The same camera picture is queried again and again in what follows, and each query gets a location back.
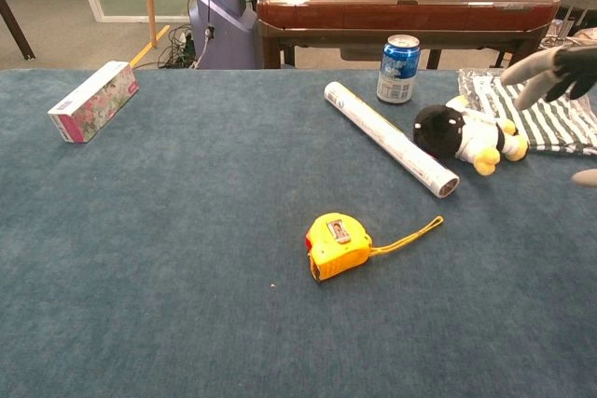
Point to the dark table leg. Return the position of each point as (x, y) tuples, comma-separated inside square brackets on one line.
[(16, 25)]

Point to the striped cloth in plastic bag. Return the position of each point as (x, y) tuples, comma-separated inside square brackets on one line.
[(550, 127)]

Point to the brown mahjong table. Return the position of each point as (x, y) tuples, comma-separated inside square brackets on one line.
[(401, 11)]

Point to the floral tissue box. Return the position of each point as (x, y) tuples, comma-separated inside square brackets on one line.
[(93, 102)]

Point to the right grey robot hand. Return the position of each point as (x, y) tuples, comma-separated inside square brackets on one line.
[(564, 67)]

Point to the black white plush toy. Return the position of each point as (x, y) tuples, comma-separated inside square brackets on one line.
[(443, 132)]

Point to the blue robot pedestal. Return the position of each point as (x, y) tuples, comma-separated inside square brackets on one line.
[(224, 20)]

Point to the yellow tape measure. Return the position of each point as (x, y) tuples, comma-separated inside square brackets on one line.
[(338, 253)]

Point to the blue soda can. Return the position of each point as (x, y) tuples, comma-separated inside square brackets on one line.
[(397, 72)]

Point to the white rolled paper tube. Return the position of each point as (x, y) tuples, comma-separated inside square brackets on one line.
[(387, 134)]

